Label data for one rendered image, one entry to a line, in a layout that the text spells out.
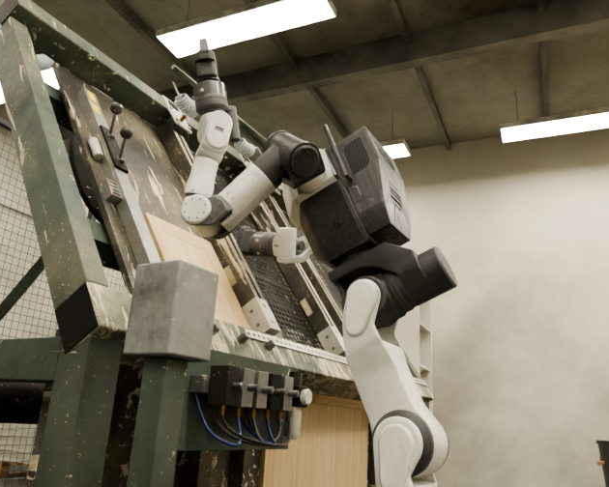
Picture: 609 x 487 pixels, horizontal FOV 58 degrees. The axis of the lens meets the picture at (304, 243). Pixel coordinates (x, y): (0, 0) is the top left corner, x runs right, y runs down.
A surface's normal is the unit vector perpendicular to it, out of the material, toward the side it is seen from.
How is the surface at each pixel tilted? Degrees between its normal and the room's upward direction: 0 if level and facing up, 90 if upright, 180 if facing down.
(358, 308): 90
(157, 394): 90
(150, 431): 90
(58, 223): 90
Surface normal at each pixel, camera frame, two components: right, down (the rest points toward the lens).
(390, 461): -0.50, -0.30
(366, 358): -0.29, 0.05
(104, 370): 0.87, -0.11
